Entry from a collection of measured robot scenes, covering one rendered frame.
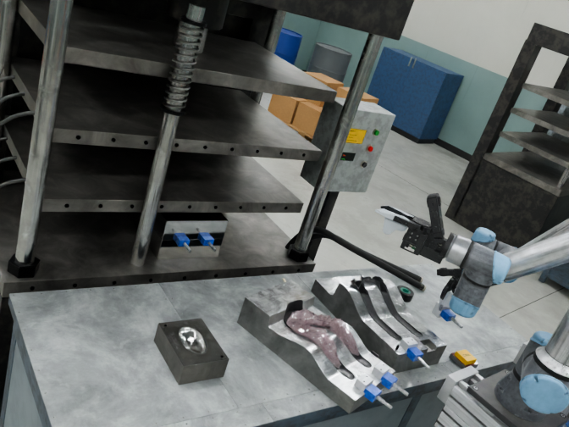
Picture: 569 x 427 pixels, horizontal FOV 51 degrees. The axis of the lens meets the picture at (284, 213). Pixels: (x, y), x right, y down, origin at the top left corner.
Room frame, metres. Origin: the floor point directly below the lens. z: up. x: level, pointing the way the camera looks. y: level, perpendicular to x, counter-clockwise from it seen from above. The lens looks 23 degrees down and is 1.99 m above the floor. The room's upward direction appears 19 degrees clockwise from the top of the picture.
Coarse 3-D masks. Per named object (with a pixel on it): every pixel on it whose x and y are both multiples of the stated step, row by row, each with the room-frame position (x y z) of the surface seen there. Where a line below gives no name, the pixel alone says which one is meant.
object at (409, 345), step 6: (402, 342) 1.79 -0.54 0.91; (408, 342) 1.78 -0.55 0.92; (414, 342) 1.79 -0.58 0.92; (408, 348) 1.77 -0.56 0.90; (414, 348) 1.78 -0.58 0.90; (408, 354) 1.76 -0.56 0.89; (414, 354) 1.74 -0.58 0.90; (420, 354) 1.75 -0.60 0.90; (414, 360) 1.74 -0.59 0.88; (420, 360) 1.74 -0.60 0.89; (426, 366) 1.71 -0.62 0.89
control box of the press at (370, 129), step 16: (336, 112) 2.57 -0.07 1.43; (368, 112) 2.60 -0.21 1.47; (384, 112) 2.70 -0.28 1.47; (320, 128) 2.62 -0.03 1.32; (352, 128) 2.56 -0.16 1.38; (368, 128) 2.62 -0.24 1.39; (384, 128) 2.69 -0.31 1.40; (320, 144) 2.59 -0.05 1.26; (352, 144) 2.59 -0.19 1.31; (368, 144) 2.65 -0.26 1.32; (320, 160) 2.56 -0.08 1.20; (352, 160) 2.61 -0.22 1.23; (368, 160) 2.67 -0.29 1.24; (304, 176) 2.61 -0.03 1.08; (336, 176) 2.57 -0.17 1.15; (352, 176) 2.63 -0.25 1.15; (368, 176) 2.70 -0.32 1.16; (336, 192) 2.66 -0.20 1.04; (320, 224) 2.64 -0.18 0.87; (320, 240) 2.67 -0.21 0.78
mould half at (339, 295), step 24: (312, 288) 2.11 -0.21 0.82; (336, 288) 2.02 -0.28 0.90; (336, 312) 1.98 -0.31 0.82; (360, 312) 1.91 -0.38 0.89; (384, 312) 1.98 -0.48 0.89; (408, 312) 2.05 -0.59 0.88; (360, 336) 1.87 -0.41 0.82; (384, 336) 1.82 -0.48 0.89; (408, 336) 1.86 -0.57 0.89; (432, 336) 1.92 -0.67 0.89; (384, 360) 1.76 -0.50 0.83; (408, 360) 1.78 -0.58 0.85; (432, 360) 1.87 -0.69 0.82
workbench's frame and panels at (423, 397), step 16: (16, 320) 1.40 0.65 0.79; (16, 336) 1.45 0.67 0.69; (16, 352) 1.43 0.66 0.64; (16, 368) 1.42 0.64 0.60; (32, 368) 1.23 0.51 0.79; (496, 368) 2.04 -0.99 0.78; (512, 368) 2.23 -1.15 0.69; (16, 384) 1.40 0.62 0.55; (32, 384) 1.27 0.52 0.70; (432, 384) 1.78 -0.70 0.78; (16, 400) 1.38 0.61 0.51; (32, 400) 1.26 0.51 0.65; (368, 400) 1.58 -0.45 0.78; (400, 400) 1.78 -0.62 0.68; (416, 400) 1.85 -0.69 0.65; (432, 400) 1.92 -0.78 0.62; (0, 416) 1.49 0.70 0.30; (16, 416) 1.36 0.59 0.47; (32, 416) 1.25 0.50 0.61; (304, 416) 1.41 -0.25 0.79; (320, 416) 1.45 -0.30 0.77; (336, 416) 1.58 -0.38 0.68; (352, 416) 1.64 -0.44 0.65; (368, 416) 1.70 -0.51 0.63; (384, 416) 1.76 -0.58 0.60; (400, 416) 1.82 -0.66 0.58; (416, 416) 1.89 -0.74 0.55; (432, 416) 1.96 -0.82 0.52
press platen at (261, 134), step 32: (32, 64) 2.25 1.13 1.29; (64, 64) 2.39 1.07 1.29; (32, 96) 1.91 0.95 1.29; (64, 96) 2.02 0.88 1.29; (96, 96) 2.13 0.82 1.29; (128, 96) 2.26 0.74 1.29; (160, 96) 2.41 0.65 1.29; (192, 96) 2.57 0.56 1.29; (224, 96) 2.75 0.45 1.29; (64, 128) 1.73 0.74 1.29; (96, 128) 1.81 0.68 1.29; (128, 128) 1.91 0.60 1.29; (192, 128) 2.14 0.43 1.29; (224, 128) 2.27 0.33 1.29; (256, 128) 2.41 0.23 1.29; (288, 128) 2.57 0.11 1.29
